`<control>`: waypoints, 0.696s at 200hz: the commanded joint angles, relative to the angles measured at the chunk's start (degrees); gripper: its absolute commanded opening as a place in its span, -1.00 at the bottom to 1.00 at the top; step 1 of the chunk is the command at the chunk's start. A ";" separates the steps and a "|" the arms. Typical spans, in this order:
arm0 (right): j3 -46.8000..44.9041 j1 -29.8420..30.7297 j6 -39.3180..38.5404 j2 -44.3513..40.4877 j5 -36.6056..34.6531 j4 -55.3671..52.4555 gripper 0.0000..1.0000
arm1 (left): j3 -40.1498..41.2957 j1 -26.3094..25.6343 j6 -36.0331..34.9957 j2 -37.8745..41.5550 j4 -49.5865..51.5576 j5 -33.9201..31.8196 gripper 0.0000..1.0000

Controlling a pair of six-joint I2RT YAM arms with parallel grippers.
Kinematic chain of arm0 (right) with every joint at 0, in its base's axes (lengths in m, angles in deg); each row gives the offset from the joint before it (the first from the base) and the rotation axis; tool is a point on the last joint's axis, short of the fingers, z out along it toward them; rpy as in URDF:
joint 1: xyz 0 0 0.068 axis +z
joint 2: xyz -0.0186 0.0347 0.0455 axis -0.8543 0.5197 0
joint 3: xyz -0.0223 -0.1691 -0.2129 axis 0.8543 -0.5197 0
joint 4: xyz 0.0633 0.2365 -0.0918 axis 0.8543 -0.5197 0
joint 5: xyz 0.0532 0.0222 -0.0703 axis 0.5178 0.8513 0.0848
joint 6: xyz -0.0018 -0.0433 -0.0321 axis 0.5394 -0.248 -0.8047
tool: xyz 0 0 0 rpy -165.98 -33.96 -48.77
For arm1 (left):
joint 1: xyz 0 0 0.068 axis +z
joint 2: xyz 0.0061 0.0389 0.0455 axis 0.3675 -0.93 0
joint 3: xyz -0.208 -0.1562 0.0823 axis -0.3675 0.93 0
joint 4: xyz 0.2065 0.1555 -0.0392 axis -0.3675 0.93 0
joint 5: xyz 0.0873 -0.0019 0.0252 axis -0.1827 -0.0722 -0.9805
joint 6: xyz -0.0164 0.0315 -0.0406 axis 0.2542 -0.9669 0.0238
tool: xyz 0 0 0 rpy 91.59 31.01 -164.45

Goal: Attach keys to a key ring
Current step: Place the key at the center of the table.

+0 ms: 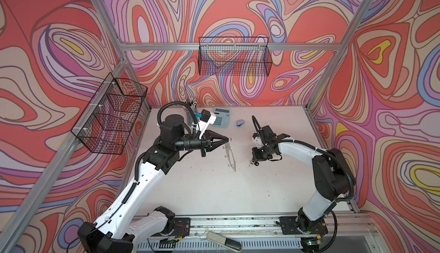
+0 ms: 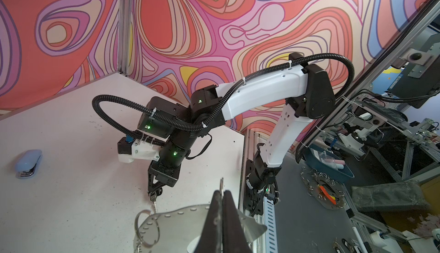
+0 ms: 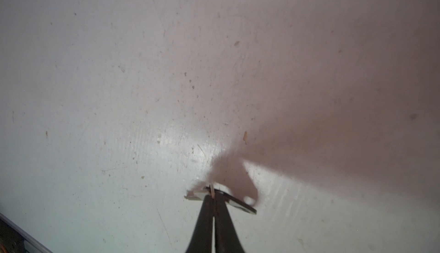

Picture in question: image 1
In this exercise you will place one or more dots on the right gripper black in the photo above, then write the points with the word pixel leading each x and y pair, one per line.
pixel 256 157

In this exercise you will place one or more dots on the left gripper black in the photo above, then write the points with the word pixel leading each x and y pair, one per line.
pixel 206 144

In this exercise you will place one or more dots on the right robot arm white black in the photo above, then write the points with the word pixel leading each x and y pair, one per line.
pixel 333 179

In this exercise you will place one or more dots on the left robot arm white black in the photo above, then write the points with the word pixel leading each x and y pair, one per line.
pixel 181 130

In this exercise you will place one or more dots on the teal calculator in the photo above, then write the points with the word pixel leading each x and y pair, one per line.
pixel 222 117

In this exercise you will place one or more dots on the small blue stapler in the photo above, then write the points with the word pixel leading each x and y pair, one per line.
pixel 240 123

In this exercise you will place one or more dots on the pencil cup with pencils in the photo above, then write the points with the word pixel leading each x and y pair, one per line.
pixel 192 103

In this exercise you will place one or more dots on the grey foot pedal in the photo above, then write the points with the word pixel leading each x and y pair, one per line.
pixel 225 242

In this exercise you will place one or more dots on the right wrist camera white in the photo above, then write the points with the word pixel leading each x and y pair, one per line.
pixel 257 140

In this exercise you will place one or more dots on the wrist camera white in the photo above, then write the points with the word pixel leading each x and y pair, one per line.
pixel 205 118
pixel 257 140

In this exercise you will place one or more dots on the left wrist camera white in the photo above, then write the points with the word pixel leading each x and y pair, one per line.
pixel 205 118

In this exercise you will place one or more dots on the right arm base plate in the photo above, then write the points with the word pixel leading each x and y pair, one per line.
pixel 293 225

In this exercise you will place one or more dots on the black wire basket back wall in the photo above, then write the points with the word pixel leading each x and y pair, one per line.
pixel 234 56

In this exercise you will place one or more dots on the black wire basket wall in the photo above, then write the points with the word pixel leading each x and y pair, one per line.
pixel 234 56
pixel 109 118

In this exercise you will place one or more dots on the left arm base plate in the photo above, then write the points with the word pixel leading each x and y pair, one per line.
pixel 179 228

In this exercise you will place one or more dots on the black wire basket left wall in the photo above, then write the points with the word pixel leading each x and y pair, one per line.
pixel 109 118

